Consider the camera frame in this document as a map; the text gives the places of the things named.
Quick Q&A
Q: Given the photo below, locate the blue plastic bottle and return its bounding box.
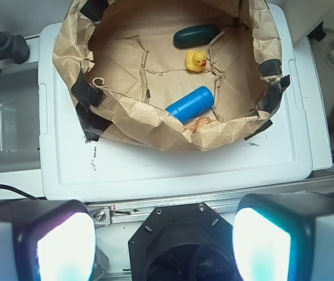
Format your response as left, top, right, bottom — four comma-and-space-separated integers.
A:
165, 86, 214, 124

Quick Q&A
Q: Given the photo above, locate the dark green oblong object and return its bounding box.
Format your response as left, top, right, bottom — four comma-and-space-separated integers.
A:
173, 24, 220, 48

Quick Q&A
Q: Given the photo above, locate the white sink basin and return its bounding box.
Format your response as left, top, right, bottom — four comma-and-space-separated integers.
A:
0, 63, 40, 173

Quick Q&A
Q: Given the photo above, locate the black faucet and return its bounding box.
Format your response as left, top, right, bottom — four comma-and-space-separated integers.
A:
0, 31, 30, 73

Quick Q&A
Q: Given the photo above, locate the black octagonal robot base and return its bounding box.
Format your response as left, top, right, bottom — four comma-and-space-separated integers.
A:
128, 203, 242, 280

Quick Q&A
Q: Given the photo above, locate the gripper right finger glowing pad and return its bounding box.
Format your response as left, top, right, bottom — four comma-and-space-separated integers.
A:
233, 192, 334, 280

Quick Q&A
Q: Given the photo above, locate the aluminium rail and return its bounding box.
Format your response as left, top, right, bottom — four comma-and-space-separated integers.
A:
86, 171, 334, 226

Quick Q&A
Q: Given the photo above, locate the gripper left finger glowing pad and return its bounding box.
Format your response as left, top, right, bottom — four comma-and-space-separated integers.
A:
0, 199, 96, 280

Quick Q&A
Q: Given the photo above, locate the black cable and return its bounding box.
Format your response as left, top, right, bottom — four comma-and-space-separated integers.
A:
0, 182, 40, 201

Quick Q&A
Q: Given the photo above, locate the brown seashell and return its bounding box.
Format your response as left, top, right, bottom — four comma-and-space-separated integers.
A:
185, 116, 213, 133

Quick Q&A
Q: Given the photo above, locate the white plastic lid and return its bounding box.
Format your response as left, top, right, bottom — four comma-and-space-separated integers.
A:
38, 4, 313, 202

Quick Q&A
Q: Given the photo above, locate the metal corner bracket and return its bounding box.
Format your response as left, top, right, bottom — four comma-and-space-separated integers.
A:
92, 207, 112, 228

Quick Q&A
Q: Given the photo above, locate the yellow rubber duck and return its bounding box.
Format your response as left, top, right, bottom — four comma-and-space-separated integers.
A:
185, 50, 207, 72

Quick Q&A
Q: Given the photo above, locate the brown paper bag enclosure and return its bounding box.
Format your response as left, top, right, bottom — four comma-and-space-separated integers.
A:
53, 1, 289, 151

